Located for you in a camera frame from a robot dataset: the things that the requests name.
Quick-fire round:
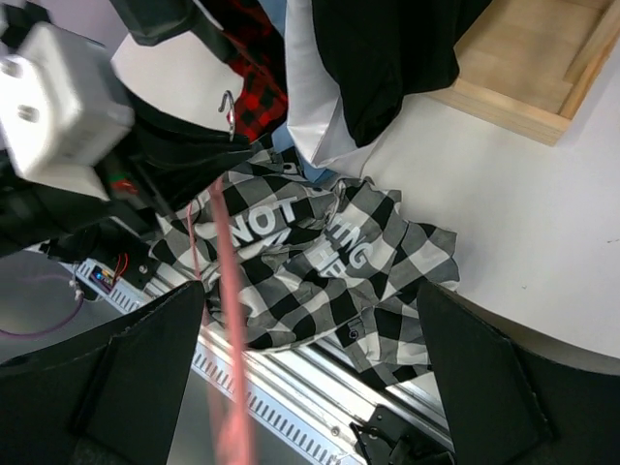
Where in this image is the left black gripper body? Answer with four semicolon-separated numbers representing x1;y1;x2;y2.
1;124;173;256

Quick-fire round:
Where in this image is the red black plaid shirt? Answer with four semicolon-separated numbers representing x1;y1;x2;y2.
225;1;288;140

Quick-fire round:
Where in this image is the light blue shirt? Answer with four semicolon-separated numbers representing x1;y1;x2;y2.
261;1;336;181

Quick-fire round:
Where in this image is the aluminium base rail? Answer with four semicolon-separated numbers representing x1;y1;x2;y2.
64;259;454;464

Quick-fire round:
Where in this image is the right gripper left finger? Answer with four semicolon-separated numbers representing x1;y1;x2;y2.
1;281;204;464

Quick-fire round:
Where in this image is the dark grey garment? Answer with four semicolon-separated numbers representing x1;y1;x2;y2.
111;1;245;77

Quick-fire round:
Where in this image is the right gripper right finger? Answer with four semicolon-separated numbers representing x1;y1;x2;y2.
418;283;619;464

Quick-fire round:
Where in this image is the floor purple cable left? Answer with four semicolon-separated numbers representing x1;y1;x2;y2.
0;273;86;338

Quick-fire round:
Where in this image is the wooden clothes rack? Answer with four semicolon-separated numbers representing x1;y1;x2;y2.
430;0;619;146

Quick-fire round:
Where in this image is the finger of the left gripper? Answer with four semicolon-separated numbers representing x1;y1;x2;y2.
130;94;252;213

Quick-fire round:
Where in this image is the pink hanger of plaid shirt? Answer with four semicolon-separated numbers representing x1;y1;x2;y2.
186;91;258;465

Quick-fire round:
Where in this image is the black white plaid shirt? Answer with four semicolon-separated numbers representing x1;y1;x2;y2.
149;135;460;388

